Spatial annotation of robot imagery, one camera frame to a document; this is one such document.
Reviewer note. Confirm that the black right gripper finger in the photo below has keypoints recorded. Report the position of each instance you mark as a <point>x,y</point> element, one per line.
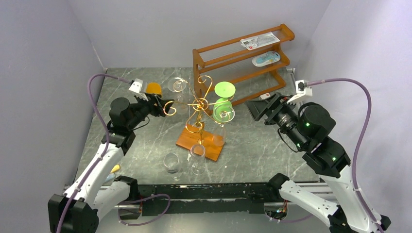
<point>278,99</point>
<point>260,108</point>

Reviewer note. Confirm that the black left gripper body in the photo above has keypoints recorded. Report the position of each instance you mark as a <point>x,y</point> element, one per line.
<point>142,110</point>

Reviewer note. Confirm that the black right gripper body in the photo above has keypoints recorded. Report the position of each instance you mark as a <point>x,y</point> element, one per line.
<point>268,108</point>

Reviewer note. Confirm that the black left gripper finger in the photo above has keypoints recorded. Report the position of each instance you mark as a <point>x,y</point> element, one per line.
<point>163,108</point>
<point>154,99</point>

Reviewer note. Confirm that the orange plastic wine glass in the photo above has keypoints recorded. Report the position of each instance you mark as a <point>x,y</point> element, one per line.
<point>154,88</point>

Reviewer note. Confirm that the clear wine glass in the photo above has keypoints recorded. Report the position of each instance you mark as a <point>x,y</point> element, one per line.
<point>173,167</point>
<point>177,87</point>
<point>198,159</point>
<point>222,125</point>

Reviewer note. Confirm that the green plastic wine glass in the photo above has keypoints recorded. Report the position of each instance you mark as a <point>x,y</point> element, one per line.
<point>225,91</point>

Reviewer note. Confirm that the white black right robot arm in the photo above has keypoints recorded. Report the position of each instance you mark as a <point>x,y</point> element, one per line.
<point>309,129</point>

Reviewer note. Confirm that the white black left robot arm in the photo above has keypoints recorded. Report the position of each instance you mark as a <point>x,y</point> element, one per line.
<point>84,204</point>

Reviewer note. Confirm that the wooden three-tier shelf rack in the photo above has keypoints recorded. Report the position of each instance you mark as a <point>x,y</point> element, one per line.
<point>200,67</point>

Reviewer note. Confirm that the small white teal box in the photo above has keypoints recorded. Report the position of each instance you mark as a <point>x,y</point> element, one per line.
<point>265,96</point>

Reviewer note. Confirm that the blue blister pack middle shelf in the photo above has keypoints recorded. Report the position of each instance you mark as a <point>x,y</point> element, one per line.
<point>266,59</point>

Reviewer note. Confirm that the yellow pink marker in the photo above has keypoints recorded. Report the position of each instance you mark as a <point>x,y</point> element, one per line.
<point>115,169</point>

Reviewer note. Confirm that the white flat packet top shelf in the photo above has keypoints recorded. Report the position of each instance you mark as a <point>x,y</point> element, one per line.
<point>259,41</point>

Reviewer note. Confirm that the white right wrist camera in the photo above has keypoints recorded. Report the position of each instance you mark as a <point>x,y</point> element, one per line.
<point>303,92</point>

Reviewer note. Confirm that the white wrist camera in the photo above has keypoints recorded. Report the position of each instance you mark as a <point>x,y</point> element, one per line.
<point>138,88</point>
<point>303,92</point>

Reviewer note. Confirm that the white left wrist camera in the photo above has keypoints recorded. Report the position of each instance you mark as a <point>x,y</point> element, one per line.
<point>138,88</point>

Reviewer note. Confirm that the gold wire wine glass rack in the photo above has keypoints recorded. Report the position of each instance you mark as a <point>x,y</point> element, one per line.
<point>194,131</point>

